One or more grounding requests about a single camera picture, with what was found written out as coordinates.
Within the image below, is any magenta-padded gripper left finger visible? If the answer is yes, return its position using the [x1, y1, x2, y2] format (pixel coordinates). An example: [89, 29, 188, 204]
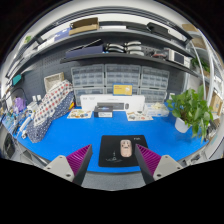
[44, 143, 95, 187]

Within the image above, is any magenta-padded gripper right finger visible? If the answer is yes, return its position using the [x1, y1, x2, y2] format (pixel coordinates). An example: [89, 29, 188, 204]
[133, 144, 184, 186]

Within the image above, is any black mouse pad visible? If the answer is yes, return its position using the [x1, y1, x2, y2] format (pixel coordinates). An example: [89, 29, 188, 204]
[98, 134, 149, 168]

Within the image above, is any printed picture sheet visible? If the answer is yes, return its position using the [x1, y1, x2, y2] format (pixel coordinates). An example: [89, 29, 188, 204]
[66, 109, 93, 120]
[125, 110, 154, 122]

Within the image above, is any clear plastic packet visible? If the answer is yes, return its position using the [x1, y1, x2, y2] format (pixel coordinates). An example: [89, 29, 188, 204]
[143, 102, 171, 118]

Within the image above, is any checkered and dotted cloth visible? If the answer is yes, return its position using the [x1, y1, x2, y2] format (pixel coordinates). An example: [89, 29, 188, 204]
[26, 79, 75, 144]

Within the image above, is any green potted plant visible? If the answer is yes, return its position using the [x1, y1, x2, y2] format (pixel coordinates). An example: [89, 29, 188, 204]
[166, 84, 214, 143]

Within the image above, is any small black box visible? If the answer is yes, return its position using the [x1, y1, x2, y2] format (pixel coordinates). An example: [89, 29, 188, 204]
[93, 105, 114, 119]

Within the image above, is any long white keyboard box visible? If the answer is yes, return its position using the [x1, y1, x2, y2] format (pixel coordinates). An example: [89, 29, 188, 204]
[79, 94, 146, 113]

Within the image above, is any purple bag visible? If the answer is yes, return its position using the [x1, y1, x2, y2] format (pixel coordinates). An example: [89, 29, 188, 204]
[13, 96, 27, 114]

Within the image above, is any white woven basket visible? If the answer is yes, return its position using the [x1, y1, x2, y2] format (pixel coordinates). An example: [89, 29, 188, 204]
[43, 71, 66, 93]

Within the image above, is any yellow card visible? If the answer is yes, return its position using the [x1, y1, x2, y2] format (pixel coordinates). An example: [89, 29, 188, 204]
[112, 83, 134, 97]

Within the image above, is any white metal shelf rack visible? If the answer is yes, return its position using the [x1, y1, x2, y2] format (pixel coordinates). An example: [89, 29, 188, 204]
[183, 23, 224, 118]

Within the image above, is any dark wall shelf unit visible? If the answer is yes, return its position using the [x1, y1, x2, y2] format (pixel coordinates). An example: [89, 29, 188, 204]
[6, 16, 208, 79]

